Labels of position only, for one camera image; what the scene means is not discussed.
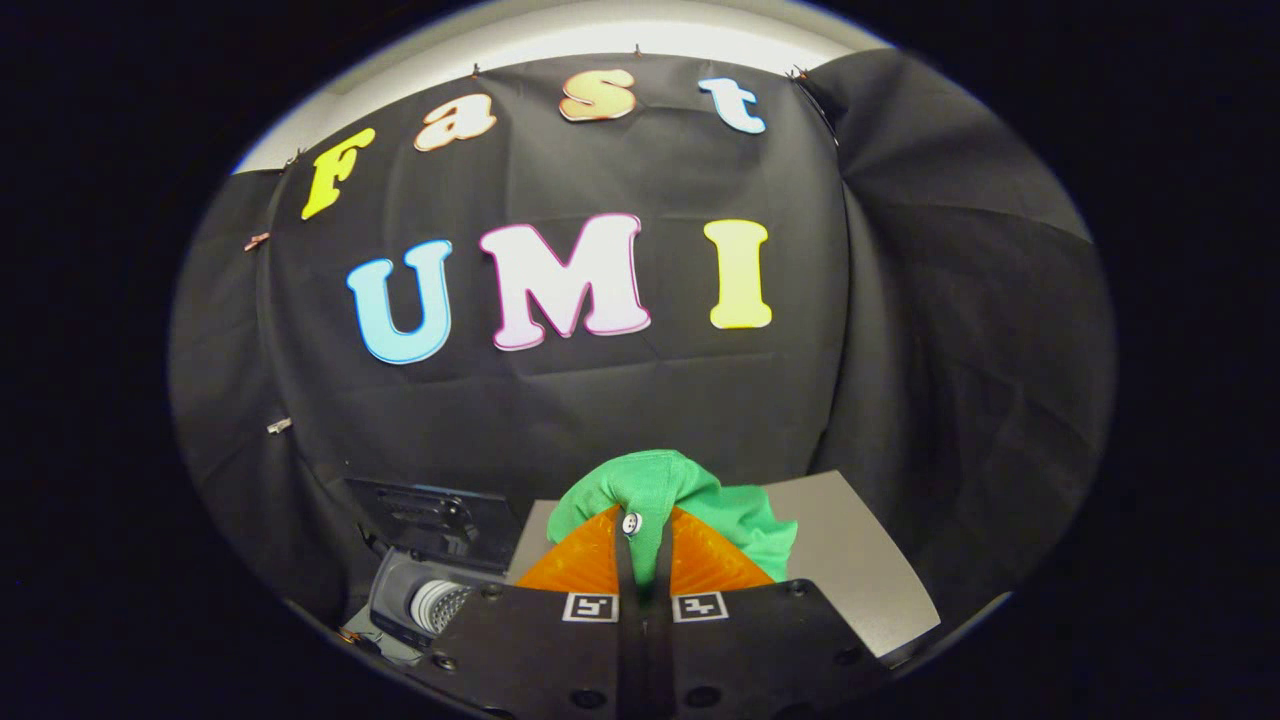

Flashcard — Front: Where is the grey appliance with buttons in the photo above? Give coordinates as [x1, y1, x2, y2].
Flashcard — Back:
[505, 470, 943, 659]

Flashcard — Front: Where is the green polo shirt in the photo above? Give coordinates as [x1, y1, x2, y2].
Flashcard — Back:
[547, 450, 799, 587]

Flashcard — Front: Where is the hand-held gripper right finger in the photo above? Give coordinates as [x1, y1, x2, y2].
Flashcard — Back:
[645, 506, 893, 720]

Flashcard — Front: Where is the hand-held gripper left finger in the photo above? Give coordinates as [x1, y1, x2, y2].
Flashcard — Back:
[405, 504, 647, 720]

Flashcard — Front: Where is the black backdrop cloth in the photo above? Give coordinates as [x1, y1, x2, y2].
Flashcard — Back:
[168, 48, 1116, 641]

